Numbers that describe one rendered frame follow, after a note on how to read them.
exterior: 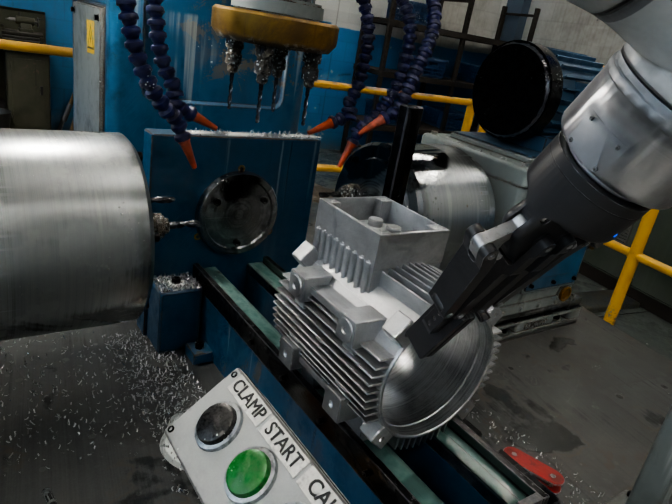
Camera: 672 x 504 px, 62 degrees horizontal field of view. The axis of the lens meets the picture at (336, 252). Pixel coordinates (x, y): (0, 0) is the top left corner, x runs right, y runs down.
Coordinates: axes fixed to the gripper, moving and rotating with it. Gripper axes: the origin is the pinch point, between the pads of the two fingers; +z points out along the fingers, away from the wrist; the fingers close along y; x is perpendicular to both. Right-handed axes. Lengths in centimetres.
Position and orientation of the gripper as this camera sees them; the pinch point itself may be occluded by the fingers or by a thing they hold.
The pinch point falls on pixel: (438, 324)
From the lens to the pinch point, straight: 51.3
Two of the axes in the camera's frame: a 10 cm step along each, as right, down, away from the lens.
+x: 4.0, 8.0, -4.5
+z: -4.2, 6.0, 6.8
